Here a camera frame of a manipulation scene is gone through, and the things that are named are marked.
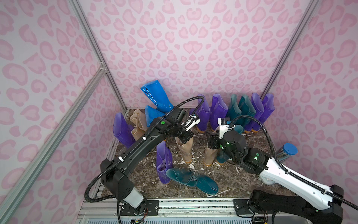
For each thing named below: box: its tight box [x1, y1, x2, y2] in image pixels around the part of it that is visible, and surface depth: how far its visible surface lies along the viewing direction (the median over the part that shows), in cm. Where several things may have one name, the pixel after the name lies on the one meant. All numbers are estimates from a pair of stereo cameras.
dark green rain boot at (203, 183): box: [165, 167, 219, 195], surface depth 77 cm
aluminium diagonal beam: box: [0, 65, 108, 220], surface depth 65 cm
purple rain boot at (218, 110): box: [209, 93, 229, 130], surface depth 90 cm
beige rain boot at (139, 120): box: [129, 109, 148, 132], surface depth 82 cm
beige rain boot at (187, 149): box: [175, 136, 194, 163], surface depth 76 cm
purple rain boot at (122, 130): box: [112, 112, 136, 149], surface depth 77 cm
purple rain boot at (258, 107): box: [244, 92, 265, 133], surface depth 90 cm
